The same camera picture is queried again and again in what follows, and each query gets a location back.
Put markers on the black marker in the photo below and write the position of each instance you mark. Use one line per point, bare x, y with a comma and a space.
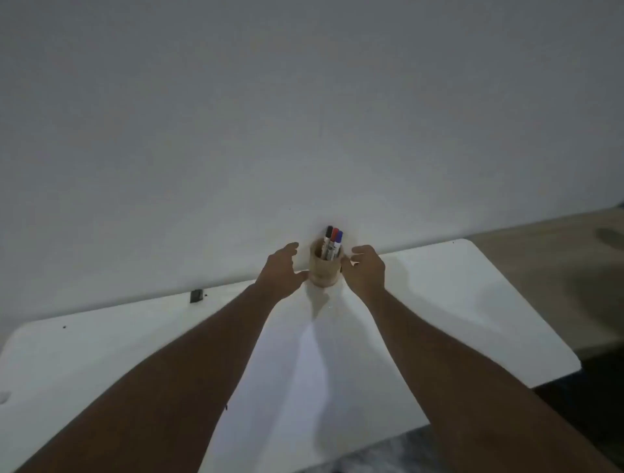
327, 234

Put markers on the red marker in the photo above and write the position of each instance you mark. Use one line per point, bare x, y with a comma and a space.
334, 236

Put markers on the black table clip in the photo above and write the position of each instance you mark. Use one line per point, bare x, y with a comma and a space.
196, 296

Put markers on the wooden pen holder cup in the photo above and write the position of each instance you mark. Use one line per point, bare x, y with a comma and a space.
324, 273

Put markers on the person's left forearm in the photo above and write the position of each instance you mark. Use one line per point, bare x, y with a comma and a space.
170, 385

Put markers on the blue marker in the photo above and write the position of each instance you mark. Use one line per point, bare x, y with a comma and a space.
338, 239

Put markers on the person's right forearm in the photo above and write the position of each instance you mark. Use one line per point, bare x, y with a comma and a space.
458, 390

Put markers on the white paper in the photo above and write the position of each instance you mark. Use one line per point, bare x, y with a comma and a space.
312, 390

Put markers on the person's right hand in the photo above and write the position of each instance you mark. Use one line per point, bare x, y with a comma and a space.
365, 273

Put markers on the person's left hand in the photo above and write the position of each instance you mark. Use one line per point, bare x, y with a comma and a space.
278, 275

